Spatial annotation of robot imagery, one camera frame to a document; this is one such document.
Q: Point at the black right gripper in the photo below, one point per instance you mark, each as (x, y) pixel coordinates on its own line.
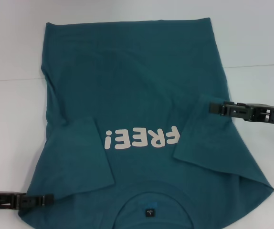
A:
(270, 113)

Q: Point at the teal FREE print t-shirt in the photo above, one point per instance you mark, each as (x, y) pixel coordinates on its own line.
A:
(132, 90)

